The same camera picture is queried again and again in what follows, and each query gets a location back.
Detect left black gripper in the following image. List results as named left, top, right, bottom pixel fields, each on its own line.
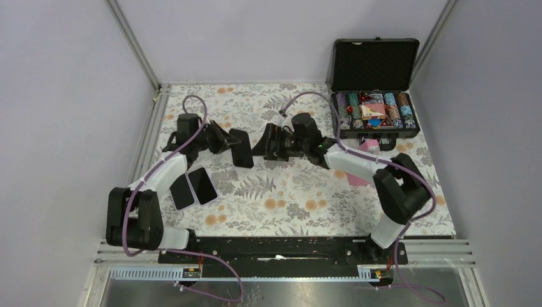
left=193, top=120, right=240, bottom=155

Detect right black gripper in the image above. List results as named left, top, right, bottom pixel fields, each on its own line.
left=249, top=123, right=309, bottom=162

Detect phone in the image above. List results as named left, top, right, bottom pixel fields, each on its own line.
left=169, top=174, right=196, bottom=210
left=229, top=129, right=254, bottom=168
left=188, top=168, right=219, bottom=205

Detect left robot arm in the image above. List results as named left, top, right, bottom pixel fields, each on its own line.
left=105, top=113, right=241, bottom=263

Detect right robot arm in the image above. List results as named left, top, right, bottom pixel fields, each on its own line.
left=252, top=113, right=433, bottom=264

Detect phone in purple case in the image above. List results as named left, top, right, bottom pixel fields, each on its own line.
left=169, top=174, right=196, bottom=210

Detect black poker chip case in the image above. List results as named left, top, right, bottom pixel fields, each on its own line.
left=330, top=38, right=421, bottom=151

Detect floral tablecloth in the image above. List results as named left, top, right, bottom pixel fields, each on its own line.
left=134, top=83, right=456, bottom=238

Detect pink box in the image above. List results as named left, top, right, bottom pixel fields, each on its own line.
left=346, top=139, right=380, bottom=186

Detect playing cards deck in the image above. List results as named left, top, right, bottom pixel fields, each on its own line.
left=360, top=101, right=387, bottom=120

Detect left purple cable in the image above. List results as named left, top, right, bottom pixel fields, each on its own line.
left=121, top=95, right=247, bottom=304

